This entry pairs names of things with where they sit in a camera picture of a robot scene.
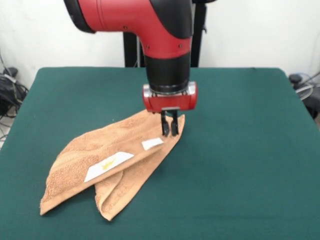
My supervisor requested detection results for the tan terry towel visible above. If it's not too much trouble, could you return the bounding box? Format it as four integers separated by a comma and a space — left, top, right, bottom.
39, 109, 187, 222

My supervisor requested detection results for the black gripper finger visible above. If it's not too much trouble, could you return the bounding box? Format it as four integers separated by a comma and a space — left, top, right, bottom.
159, 110, 170, 138
170, 109, 180, 137

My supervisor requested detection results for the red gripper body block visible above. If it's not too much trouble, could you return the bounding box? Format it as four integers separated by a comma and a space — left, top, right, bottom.
142, 81, 199, 113

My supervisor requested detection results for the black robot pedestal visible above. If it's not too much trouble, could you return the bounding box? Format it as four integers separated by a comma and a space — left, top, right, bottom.
122, 0, 209, 68

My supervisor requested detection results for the dark green table cloth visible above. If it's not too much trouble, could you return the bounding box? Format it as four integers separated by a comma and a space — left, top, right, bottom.
0, 66, 320, 240

